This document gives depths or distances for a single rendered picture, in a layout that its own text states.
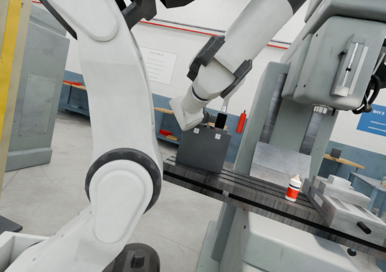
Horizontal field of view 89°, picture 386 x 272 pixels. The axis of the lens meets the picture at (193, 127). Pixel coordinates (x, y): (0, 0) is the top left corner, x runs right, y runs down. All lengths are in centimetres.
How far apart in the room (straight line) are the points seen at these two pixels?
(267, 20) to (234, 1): 541
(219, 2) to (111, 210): 571
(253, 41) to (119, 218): 43
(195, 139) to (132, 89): 56
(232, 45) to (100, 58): 25
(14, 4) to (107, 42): 134
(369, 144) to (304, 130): 459
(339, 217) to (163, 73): 521
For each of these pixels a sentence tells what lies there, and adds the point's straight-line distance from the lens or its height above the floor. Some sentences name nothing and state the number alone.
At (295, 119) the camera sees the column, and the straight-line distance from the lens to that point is 133.
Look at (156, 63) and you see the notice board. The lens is 576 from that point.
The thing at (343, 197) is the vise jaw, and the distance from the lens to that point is 96.
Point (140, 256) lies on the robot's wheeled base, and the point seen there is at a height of 65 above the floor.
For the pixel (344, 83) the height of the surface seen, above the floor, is 138.
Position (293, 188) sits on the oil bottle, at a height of 96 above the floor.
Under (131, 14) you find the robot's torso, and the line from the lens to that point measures 44.
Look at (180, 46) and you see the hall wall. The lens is 566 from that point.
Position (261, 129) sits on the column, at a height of 114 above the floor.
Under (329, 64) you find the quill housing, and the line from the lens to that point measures 90.
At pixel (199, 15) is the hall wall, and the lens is 584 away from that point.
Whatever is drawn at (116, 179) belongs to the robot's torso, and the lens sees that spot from 37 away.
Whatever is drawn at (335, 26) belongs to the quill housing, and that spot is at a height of 158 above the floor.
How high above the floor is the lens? 118
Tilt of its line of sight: 6 degrees down
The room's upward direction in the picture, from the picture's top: 15 degrees clockwise
